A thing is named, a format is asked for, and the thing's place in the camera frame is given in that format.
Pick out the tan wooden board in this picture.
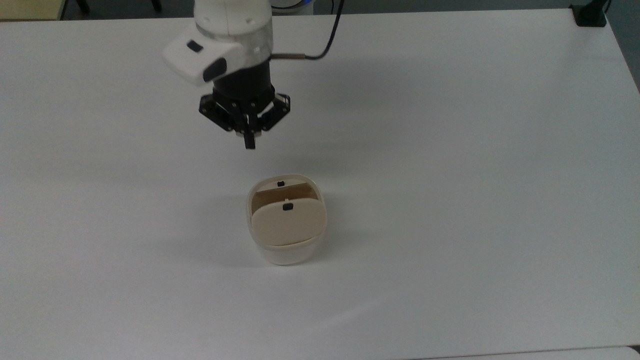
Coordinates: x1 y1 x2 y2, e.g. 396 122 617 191
0 0 69 21

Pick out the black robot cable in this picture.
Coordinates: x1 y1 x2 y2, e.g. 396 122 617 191
272 0 346 61

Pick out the black table clamp mount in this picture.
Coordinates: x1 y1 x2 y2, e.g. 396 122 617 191
570 0 610 28

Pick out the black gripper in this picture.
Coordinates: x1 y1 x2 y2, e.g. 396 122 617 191
198 59 292 150

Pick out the cream plastic trash bin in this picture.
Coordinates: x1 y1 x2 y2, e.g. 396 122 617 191
245 173 329 266

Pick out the cream trash bin lid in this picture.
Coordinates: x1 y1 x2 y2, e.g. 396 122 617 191
250 198 328 247

